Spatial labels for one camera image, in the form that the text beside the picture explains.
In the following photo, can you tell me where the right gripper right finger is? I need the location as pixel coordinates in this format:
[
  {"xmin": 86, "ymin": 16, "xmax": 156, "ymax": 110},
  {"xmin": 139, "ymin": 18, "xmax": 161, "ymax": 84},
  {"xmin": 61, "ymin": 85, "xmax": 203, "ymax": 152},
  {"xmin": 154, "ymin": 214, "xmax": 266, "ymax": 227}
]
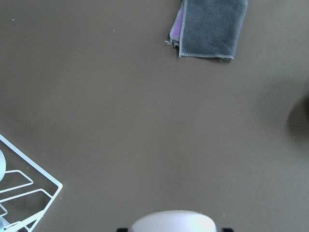
[{"xmin": 221, "ymin": 228, "xmax": 234, "ymax": 232}]

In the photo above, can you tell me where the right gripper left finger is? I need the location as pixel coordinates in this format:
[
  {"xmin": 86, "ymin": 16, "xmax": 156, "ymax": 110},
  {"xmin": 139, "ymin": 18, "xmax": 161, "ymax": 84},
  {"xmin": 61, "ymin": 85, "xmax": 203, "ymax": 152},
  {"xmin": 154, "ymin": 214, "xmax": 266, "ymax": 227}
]
[{"xmin": 116, "ymin": 228, "xmax": 131, "ymax": 232}]

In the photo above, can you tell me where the pink cup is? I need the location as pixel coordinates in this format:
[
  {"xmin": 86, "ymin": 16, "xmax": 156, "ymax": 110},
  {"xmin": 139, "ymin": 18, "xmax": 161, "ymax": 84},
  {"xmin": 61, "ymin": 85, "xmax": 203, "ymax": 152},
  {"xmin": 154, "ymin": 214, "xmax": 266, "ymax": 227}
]
[{"xmin": 129, "ymin": 210, "xmax": 217, "ymax": 232}]

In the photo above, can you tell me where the grey cloth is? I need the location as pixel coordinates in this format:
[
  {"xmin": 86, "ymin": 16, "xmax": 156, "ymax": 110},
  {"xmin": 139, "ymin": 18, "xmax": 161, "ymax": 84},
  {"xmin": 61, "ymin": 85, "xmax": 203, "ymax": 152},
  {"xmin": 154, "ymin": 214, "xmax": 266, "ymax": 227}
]
[{"xmin": 179, "ymin": 0, "xmax": 248, "ymax": 60}]

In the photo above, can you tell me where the white wire cup holder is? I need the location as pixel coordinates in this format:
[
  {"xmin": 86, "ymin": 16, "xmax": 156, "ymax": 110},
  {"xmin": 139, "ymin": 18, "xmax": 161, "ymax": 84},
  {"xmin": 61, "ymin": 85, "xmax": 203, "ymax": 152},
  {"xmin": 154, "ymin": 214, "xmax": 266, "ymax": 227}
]
[{"xmin": 0, "ymin": 136, "xmax": 63, "ymax": 232}]

